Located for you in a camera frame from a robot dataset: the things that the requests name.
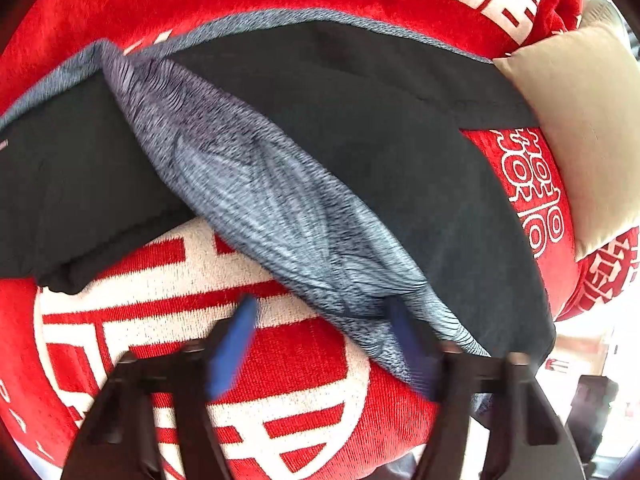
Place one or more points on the red blanket with white characters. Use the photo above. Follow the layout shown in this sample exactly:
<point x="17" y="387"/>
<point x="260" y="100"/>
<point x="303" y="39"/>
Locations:
<point x="307" y="402"/>

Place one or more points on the beige pillow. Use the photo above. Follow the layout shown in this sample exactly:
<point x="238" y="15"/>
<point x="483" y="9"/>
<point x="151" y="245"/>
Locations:
<point x="583" y="87"/>

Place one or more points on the dark furniture in background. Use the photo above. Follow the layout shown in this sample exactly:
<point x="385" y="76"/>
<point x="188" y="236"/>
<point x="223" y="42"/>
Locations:
<point x="589" y="412"/>

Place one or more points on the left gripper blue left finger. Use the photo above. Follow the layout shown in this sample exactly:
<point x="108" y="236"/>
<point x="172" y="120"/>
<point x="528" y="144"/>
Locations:
<point x="118" y="439"/>

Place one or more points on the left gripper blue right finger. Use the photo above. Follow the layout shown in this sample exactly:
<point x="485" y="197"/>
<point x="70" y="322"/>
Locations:
<point x="526" y="437"/>

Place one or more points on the black pants with grey lining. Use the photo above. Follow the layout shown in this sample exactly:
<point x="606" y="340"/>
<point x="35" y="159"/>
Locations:
<point x="332" y="150"/>

